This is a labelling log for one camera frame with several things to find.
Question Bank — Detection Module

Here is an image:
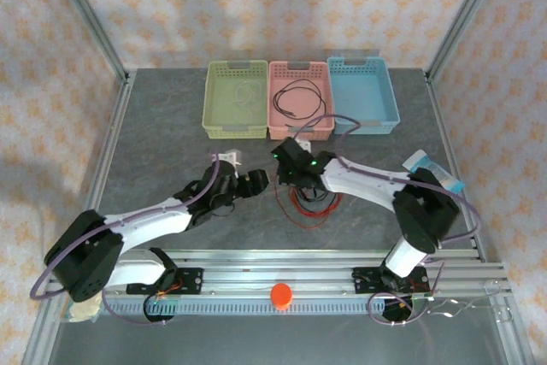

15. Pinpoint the blue plastic basket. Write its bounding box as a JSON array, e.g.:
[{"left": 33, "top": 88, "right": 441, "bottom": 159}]
[{"left": 326, "top": 56, "right": 402, "bottom": 135}]

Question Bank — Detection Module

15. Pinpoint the white cable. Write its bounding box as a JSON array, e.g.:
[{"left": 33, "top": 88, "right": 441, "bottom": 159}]
[
  {"left": 232, "top": 85, "right": 262, "bottom": 114},
  {"left": 232, "top": 81, "right": 265, "bottom": 115}
]

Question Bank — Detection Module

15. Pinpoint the thin clear wire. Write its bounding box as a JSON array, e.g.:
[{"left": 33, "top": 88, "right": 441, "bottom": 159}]
[{"left": 426, "top": 279, "right": 514, "bottom": 323}]

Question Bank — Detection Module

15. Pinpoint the aluminium table side rail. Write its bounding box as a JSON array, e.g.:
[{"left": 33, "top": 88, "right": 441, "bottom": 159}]
[
  {"left": 68, "top": 68, "right": 138, "bottom": 266},
  {"left": 425, "top": 68, "right": 491, "bottom": 263}
]

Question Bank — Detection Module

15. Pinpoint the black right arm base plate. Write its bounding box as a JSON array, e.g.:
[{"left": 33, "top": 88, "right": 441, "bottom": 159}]
[{"left": 352, "top": 266, "right": 431, "bottom": 296}]

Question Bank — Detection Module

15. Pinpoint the aluminium mounting rail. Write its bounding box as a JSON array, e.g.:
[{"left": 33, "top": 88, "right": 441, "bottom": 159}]
[{"left": 46, "top": 249, "right": 508, "bottom": 297}]

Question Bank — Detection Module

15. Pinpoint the green plastic basket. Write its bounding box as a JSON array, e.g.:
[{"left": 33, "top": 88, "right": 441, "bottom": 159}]
[{"left": 201, "top": 60, "right": 271, "bottom": 140}]

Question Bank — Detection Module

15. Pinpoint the black cable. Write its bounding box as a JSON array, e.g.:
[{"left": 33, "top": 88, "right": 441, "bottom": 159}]
[
  {"left": 294, "top": 187, "right": 330, "bottom": 216},
  {"left": 273, "top": 79, "right": 328, "bottom": 121}
]

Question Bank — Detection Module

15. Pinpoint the grey slotted cable duct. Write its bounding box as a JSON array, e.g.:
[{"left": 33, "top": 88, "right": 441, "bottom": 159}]
[{"left": 102, "top": 298, "right": 414, "bottom": 315}]

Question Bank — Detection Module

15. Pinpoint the aluminium frame post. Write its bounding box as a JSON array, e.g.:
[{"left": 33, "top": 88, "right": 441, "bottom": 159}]
[
  {"left": 425, "top": 0, "right": 509, "bottom": 84},
  {"left": 44, "top": 0, "right": 132, "bottom": 84}
]

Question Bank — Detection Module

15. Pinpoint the beige cloth pad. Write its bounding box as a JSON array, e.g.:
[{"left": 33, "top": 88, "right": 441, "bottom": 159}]
[{"left": 68, "top": 294, "right": 103, "bottom": 323}]

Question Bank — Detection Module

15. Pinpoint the blue white tube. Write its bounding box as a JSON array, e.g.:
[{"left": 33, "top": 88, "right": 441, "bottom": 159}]
[{"left": 403, "top": 149, "right": 466, "bottom": 194}]

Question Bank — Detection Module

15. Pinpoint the red cable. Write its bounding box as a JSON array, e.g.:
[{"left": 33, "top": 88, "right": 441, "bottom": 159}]
[
  {"left": 281, "top": 187, "right": 343, "bottom": 223},
  {"left": 275, "top": 185, "right": 345, "bottom": 229}
]

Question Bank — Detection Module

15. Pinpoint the pink plastic basket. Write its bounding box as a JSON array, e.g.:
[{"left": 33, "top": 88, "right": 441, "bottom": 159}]
[{"left": 267, "top": 61, "right": 336, "bottom": 143}]

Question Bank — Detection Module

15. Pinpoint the orange round cap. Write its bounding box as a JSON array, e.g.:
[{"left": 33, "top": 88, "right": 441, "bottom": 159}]
[{"left": 269, "top": 282, "right": 294, "bottom": 310}]

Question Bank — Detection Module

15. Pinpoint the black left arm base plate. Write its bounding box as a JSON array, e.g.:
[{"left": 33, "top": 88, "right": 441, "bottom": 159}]
[{"left": 126, "top": 268, "right": 204, "bottom": 296}]

